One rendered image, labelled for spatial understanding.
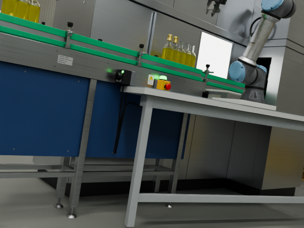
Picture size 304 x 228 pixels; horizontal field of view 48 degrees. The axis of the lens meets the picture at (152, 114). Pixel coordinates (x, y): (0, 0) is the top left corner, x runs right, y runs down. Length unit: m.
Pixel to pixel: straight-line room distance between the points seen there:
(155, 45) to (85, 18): 0.52
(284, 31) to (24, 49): 2.20
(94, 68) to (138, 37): 0.64
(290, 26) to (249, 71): 1.19
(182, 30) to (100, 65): 0.97
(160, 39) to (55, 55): 0.97
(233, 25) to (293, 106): 0.92
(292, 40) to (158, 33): 1.28
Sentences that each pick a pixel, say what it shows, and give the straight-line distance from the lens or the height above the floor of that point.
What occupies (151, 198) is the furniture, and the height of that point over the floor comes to 0.18.
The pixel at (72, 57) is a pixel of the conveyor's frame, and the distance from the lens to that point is 1.78.
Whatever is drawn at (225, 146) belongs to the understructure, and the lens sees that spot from 3.19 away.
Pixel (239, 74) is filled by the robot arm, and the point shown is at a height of 0.92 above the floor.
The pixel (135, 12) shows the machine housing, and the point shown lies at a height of 1.27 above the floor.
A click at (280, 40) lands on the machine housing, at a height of 1.38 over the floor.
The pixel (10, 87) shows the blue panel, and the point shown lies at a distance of 1.69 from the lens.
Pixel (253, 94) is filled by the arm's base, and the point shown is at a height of 0.82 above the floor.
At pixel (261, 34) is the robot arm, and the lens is 2.06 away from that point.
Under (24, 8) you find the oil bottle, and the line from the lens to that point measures 1.85.
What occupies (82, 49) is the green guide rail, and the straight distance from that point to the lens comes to 1.83.
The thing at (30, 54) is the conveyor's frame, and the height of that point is 0.81.
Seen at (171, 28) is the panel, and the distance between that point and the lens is 2.56.
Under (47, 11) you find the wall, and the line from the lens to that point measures 12.17.
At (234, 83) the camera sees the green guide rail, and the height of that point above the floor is 0.94.
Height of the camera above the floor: 0.66
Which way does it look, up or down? 1 degrees down
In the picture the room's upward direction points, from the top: 9 degrees clockwise
